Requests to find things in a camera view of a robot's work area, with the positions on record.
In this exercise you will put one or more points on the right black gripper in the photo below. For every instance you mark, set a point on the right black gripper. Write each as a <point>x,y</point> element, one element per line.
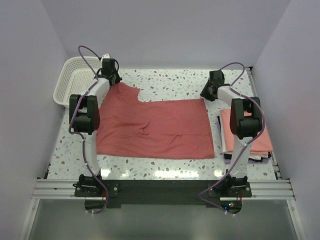
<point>206,91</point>

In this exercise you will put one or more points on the folded salmon t shirt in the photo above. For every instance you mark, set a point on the folded salmon t shirt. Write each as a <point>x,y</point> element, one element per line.
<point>262,145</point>

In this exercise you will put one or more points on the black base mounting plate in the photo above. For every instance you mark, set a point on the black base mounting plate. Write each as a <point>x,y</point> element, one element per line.
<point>161,192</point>

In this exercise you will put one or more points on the aluminium frame rail right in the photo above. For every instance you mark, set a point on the aluminium frame rail right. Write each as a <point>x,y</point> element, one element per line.
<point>270,213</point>

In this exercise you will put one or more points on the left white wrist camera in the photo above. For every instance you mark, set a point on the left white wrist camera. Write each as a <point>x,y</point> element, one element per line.
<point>105,56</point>

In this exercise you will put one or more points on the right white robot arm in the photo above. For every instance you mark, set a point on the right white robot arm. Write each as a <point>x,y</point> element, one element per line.
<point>247,123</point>

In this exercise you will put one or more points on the white plastic basket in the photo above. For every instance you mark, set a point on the white plastic basket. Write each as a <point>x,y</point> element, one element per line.
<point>76,76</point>

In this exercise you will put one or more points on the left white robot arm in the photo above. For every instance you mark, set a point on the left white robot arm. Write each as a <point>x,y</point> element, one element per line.
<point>84,121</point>

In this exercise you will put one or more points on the red t shirt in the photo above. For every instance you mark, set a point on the red t shirt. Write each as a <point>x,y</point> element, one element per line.
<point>171,129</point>

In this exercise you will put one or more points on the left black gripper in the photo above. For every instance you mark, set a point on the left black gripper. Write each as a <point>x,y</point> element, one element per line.
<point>116,78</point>

